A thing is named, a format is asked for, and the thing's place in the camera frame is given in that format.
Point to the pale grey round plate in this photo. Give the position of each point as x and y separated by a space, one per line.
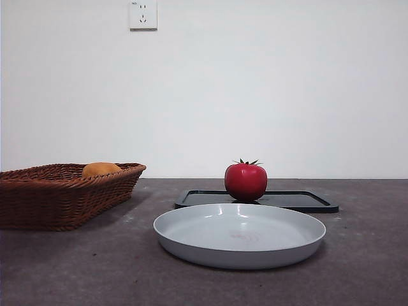
239 245

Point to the brown wicker basket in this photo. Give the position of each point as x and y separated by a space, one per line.
63 201

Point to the white wall socket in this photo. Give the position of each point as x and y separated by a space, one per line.
143 16

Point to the black rectangular tray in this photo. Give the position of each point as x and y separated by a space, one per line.
315 201

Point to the red tomato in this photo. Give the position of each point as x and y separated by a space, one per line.
245 181

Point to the yellow-orange fruit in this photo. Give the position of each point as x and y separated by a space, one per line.
100 169

